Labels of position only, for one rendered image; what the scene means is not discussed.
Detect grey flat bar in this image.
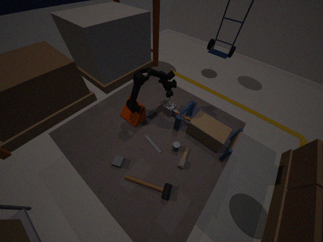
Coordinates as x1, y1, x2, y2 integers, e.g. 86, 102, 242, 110
145, 135, 161, 153

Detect dark grey cylinder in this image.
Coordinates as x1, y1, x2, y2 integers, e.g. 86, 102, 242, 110
172, 141, 180, 151

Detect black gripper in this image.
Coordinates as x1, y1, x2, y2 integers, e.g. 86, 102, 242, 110
163, 81, 173, 97

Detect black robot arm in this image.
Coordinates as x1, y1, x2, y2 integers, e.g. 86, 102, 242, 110
126, 67, 177, 113

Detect black-headed mallet with wooden handle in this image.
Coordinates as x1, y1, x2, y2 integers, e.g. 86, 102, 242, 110
124, 175, 172, 200

